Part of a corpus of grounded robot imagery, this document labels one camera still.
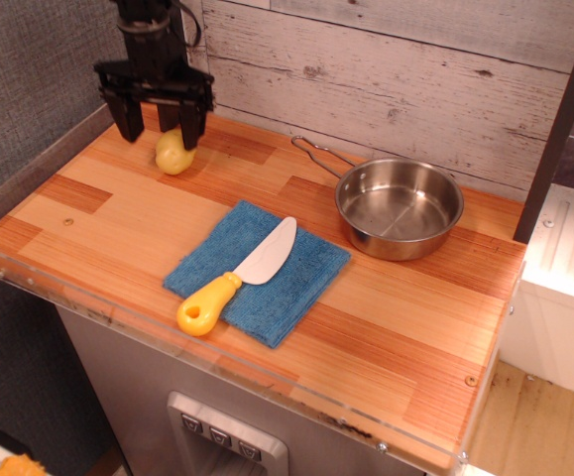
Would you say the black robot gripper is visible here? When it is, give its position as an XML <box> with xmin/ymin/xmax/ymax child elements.
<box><xmin>94</xmin><ymin>1</ymin><xmax>213</xmax><ymax>151</ymax></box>

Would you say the yellow toy potato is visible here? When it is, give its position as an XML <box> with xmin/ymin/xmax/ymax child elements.
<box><xmin>155</xmin><ymin>129</ymin><xmax>197</xmax><ymax>176</ymax></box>

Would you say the stainless steel pot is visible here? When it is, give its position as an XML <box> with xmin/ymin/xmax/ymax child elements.
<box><xmin>291</xmin><ymin>136</ymin><xmax>464</xmax><ymax>262</ymax></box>

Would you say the blue folded cloth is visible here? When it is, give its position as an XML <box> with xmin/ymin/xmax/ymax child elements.
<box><xmin>164</xmin><ymin>200</ymin><xmax>351</xmax><ymax>348</ymax></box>

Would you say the grey toy kitchen cabinet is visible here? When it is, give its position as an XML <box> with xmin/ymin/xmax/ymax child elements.
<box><xmin>58</xmin><ymin>309</ymin><xmax>421</xmax><ymax>475</ymax></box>

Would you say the silver dispenser button panel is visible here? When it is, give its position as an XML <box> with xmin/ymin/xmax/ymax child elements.
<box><xmin>167</xmin><ymin>392</ymin><xmax>289</xmax><ymax>475</ymax></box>

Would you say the orange object bottom left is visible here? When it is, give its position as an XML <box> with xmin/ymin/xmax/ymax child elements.
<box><xmin>0</xmin><ymin>454</ymin><xmax>48</xmax><ymax>476</ymax></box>

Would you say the dark left shelf post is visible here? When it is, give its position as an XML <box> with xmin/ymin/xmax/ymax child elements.
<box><xmin>157</xmin><ymin>103</ymin><xmax>180</xmax><ymax>132</ymax></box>

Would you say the dark shelf post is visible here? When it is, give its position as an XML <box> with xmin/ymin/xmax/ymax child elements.
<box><xmin>157</xmin><ymin>103</ymin><xmax>180</xmax><ymax>132</ymax></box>
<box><xmin>513</xmin><ymin>65</ymin><xmax>574</xmax><ymax>244</ymax></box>

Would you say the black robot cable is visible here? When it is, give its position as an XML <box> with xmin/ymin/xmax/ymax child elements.
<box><xmin>172</xmin><ymin>0</ymin><xmax>203</xmax><ymax>51</ymax></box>

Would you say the yellow handled toy knife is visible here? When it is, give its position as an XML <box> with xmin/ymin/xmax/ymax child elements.
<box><xmin>176</xmin><ymin>217</ymin><xmax>297</xmax><ymax>337</ymax></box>

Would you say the dark right shelf post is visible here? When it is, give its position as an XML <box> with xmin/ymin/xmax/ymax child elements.
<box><xmin>513</xmin><ymin>65</ymin><xmax>574</xmax><ymax>244</ymax></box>

